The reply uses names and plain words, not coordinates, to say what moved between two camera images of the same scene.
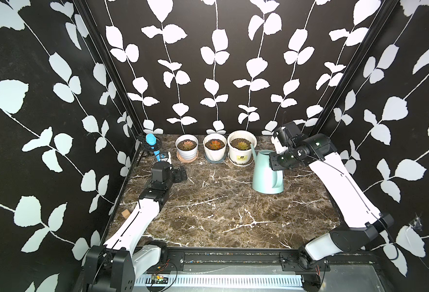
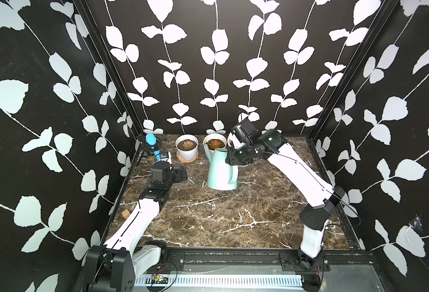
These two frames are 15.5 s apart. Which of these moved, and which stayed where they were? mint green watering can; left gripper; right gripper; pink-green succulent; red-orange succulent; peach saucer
Moved: mint green watering can; right gripper
Stayed: peach saucer; red-orange succulent; pink-green succulent; left gripper
